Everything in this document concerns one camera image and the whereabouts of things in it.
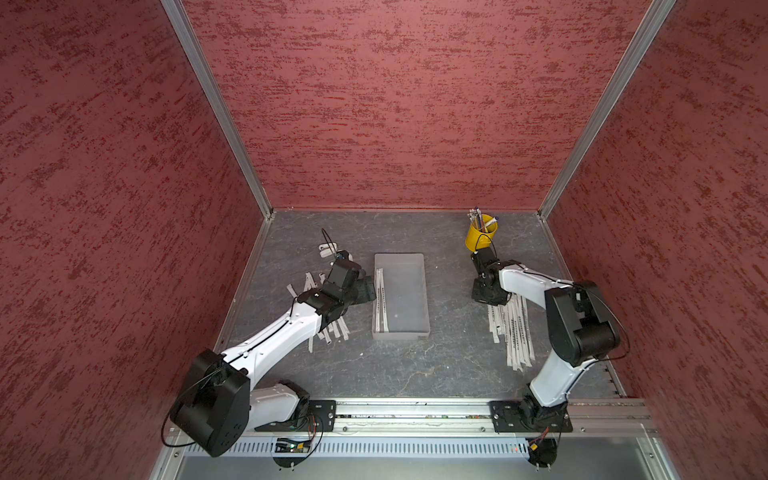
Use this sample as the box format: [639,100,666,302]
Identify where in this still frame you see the aluminium front rail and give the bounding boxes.
[173,395,658,438]

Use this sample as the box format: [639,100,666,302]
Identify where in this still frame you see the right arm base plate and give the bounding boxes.
[488,397,573,433]

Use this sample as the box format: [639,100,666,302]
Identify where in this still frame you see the left aluminium corner post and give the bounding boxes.
[160,0,276,221]

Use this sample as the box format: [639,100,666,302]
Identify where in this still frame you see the translucent plastic storage box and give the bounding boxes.
[372,253,431,341]

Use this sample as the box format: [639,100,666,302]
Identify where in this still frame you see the yellow pen holder cup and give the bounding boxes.
[464,222,498,253]

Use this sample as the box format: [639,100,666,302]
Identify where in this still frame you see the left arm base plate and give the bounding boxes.
[255,399,338,433]

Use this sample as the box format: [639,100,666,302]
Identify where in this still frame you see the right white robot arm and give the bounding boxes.
[471,247,621,431]

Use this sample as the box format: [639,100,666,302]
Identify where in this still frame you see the pens in yellow cup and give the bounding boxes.
[468,208,498,233]

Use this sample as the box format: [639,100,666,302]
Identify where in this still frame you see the aluminium corner post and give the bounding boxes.
[538,0,678,221]
[160,0,276,221]

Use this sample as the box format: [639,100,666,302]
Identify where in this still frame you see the right pile wrapped straw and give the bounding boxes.
[505,298,522,371]
[487,306,500,344]
[517,296,535,367]
[496,306,509,338]

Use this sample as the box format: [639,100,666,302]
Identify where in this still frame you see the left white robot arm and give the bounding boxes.
[165,252,376,457]

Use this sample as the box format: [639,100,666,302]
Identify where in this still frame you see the right aluminium corner post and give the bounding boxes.
[538,0,678,221]

